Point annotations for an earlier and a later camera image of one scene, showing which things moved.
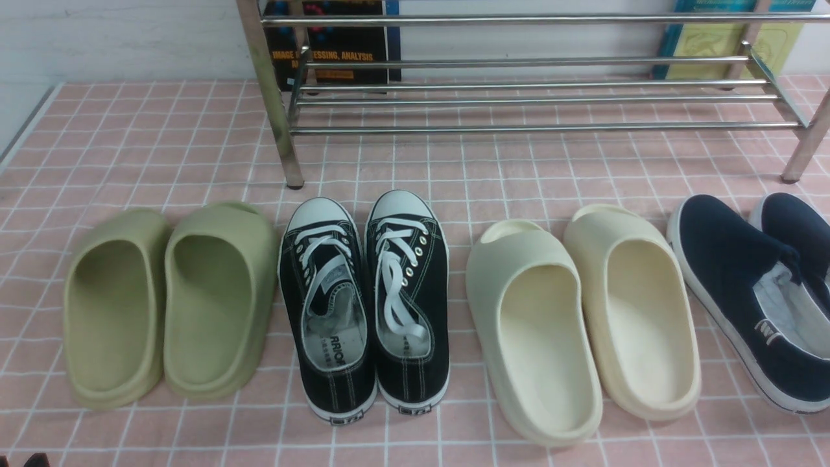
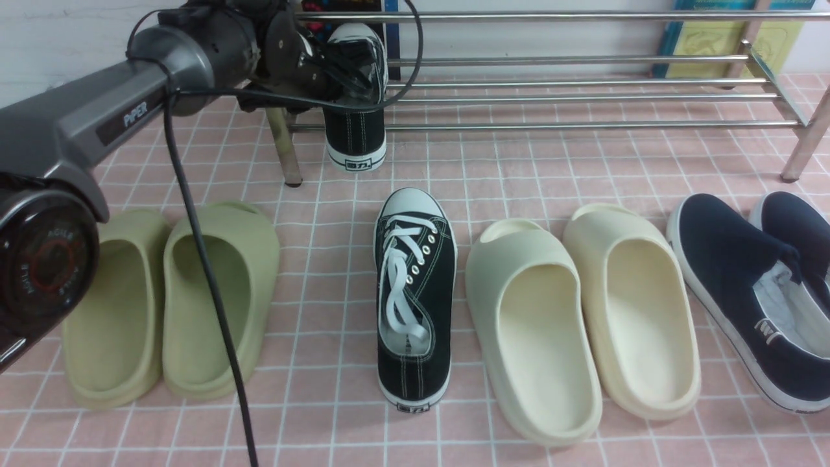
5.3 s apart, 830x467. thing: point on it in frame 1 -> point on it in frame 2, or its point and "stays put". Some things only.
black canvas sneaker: [408, 259] stays put
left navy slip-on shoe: [747, 281] stays put
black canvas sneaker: [323, 287] -> [356, 140]
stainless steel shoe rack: [541, 72] stays put
